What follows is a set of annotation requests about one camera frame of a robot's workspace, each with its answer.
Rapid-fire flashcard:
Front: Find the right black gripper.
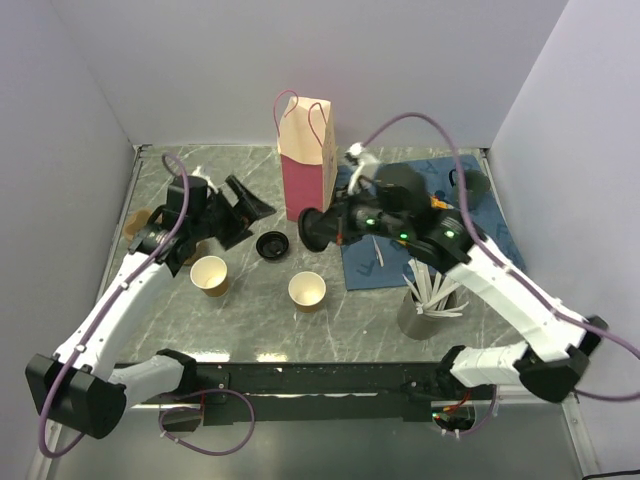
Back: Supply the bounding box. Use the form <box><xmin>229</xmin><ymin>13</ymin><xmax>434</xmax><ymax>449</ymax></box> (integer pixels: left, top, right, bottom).
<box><xmin>309</xmin><ymin>182</ymin><xmax>408</xmax><ymax>246</ymax></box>

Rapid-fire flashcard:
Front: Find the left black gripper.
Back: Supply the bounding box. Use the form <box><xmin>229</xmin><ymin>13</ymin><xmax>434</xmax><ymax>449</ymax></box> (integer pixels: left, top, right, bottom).
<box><xmin>190</xmin><ymin>176</ymin><xmax>274</xmax><ymax>251</ymax></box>

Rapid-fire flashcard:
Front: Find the brown paper coffee cup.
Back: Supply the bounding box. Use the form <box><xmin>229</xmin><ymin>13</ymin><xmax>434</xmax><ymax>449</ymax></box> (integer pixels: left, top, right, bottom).
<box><xmin>190</xmin><ymin>256</ymin><xmax>229</xmax><ymax>297</ymax></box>
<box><xmin>288</xmin><ymin>271</ymin><xmax>326</xmax><ymax>313</ymax></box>

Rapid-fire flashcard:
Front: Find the pink cream paper gift bag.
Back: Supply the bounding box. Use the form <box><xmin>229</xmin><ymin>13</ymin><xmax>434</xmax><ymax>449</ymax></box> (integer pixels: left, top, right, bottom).
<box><xmin>272</xmin><ymin>89</ymin><xmax>338</xmax><ymax>221</ymax></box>

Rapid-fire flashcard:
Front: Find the black plastic cup lid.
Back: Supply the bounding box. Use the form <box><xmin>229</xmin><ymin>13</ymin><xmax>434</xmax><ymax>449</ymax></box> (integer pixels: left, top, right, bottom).
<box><xmin>255</xmin><ymin>231</ymin><xmax>290</xmax><ymax>262</ymax></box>
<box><xmin>297</xmin><ymin>208</ymin><xmax>328</xmax><ymax>253</ymax></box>

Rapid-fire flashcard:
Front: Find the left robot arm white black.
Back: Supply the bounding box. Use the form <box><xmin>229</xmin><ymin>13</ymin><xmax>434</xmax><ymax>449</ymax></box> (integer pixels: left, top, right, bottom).
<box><xmin>25</xmin><ymin>175</ymin><xmax>275</xmax><ymax>439</ymax></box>

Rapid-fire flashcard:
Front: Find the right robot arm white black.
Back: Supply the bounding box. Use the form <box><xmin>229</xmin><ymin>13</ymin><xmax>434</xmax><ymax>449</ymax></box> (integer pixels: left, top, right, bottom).
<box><xmin>298</xmin><ymin>164</ymin><xmax>607</xmax><ymax>403</ymax></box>

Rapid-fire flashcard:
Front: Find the blue lettered cloth placemat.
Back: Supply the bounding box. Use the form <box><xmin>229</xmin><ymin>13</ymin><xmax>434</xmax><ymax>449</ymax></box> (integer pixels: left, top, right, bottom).
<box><xmin>341</xmin><ymin>157</ymin><xmax>526</xmax><ymax>291</ymax></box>

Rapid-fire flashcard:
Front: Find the silver fork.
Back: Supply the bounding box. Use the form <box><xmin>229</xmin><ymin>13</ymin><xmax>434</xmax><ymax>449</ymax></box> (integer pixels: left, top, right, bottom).
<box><xmin>371</xmin><ymin>236</ymin><xmax>385</xmax><ymax>268</ymax></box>

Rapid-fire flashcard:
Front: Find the brown pulp cup carrier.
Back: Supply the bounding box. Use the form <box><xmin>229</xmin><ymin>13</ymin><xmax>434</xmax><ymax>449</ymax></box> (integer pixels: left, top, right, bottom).
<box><xmin>122</xmin><ymin>208</ymin><xmax>206</xmax><ymax>266</ymax></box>

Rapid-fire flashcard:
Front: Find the grey cylindrical straw holder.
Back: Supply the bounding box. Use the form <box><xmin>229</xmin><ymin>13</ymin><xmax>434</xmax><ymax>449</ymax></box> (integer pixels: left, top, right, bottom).
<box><xmin>396</xmin><ymin>290</ymin><xmax>454</xmax><ymax>340</ymax></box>

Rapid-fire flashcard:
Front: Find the dark green mug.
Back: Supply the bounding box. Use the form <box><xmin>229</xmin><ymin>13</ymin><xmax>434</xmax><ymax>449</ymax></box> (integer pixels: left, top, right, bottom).
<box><xmin>448</xmin><ymin>169</ymin><xmax>491</xmax><ymax>210</ymax></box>

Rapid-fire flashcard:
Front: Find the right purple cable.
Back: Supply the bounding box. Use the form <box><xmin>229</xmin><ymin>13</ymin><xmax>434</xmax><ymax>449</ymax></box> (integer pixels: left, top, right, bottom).
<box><xmin>359</xmin><ymin>112</ymin><xmax>640</xmax><ymax>402</ymax></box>

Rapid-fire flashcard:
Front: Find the purple cable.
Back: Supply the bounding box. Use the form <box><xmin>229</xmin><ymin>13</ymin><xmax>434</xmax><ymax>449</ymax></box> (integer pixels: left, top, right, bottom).
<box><xmin>359</xmin><ymin>112</ymin><xmax>640</xmax><ymax>402</ymax></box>
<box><xmin>37</xmin><ymin>152</ymin><xmax>190</xmax><ymax>458</ymax></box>

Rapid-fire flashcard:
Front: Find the black mounting base rail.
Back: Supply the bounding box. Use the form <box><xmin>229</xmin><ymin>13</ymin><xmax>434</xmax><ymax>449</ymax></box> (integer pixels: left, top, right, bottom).
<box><xmin>144</xmin><ymin>362</ymin><xmax>469</xmax><ymax>426</ymax></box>

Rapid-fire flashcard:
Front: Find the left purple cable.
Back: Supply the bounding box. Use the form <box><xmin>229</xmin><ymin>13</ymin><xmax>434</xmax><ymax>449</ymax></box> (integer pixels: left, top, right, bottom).
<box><xmin>37</xmin><ymin>152</ymin><xmax>190</xmax><ymax>458</ymax></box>

